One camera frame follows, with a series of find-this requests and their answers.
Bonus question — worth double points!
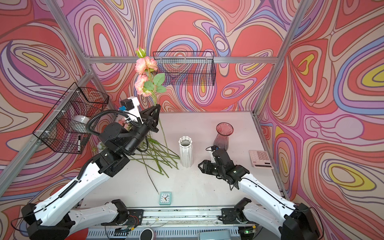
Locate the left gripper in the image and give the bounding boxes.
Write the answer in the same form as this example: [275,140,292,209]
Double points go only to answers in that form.
[121,103,159,157]

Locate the pink glass vase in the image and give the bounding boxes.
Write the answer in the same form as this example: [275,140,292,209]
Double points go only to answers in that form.
[213,122,234,151]

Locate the pink carnation flower stem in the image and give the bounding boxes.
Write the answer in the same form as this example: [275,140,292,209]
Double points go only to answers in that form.
[134,46,173,157]

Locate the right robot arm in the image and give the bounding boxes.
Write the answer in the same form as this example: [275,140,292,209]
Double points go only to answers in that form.
[198,145,324,240]

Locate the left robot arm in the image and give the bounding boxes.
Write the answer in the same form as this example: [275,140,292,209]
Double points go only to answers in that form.
[21,104,161,240]

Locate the white ribbed vase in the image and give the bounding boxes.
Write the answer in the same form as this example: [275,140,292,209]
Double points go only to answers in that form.
[179,136,193,168]

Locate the pile of artificial flowers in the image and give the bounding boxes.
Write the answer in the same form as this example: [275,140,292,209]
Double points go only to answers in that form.
[86,120,180,177]

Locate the pink calculator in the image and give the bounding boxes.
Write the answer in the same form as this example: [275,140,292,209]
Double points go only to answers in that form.
[249,150,274,169]

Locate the small teal clock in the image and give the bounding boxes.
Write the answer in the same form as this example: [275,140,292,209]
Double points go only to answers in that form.
[159,192,172,206]

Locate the white bowl in basket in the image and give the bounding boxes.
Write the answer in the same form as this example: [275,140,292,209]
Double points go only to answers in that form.
[70,115,90,134]

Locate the grey box at bottom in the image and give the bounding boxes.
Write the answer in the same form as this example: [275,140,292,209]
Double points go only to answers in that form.
[198,230,231,240]

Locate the black marker in basket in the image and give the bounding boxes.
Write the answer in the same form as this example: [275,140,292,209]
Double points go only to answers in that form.
[77,135,82,153]

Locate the black white round cup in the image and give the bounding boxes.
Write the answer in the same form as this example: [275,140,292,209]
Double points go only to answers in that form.
[139,228,156,240]

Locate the red bucket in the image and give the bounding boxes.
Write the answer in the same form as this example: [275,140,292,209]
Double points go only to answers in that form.
[65,228,89,240]

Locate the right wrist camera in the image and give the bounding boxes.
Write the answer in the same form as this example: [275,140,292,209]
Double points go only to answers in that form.
[211,146,219,152]

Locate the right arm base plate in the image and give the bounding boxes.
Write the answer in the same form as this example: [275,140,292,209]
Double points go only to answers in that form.
[218,207,253,225]

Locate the black wire basket back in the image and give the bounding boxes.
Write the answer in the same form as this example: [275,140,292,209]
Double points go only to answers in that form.
[152,51,216,86]

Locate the black wire basket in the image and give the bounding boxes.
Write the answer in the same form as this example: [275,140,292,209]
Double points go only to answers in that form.
[33,83,109,154]
[152,51,216,86]

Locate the aluminium mounting rail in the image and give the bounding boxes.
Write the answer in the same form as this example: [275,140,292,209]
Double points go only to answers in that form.
[77,205,259,229]

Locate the black wire basket left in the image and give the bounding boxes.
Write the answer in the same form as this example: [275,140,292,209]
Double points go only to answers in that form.
[33,83,109,154]

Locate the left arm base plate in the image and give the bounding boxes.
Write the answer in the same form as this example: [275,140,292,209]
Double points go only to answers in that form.
[101,209,144,227]

